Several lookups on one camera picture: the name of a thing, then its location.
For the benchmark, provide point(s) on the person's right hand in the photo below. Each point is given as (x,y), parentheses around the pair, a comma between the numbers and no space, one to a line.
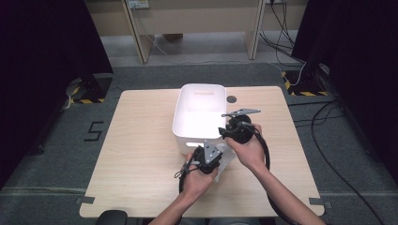
(250,154)

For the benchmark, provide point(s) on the wall power socket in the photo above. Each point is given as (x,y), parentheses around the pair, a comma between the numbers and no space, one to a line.
(138,3)

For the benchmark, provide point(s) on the white plastic storage box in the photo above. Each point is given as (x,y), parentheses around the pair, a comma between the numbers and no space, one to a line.
(200,125)

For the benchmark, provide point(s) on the black curtain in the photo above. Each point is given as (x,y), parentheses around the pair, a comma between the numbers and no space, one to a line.
(37,62)
(359,62)

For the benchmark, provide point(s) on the person's grey trousers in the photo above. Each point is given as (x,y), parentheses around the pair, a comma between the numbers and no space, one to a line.
(225,222)

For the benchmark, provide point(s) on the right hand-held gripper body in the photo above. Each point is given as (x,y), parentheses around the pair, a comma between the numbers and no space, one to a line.
(242,131)

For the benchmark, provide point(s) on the round grey table grommet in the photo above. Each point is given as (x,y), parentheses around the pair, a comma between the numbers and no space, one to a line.
(231,99)

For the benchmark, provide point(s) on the grey tape strip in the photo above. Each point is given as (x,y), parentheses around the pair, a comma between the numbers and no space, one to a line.
(85,200)
(319,202)

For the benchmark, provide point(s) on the person's left hand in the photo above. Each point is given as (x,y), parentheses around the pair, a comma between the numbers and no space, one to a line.
(197,182)

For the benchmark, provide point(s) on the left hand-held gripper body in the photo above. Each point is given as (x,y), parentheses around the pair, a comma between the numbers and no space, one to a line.
(208,156)

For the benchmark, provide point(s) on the beige wooden desk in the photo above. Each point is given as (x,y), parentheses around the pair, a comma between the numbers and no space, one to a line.
(194,18)

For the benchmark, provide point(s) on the black chair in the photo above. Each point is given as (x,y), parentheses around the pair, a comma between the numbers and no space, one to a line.
(111,217)

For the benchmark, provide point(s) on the stand base with striped tape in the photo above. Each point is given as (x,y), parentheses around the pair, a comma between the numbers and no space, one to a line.
(306,84)
(94,90)

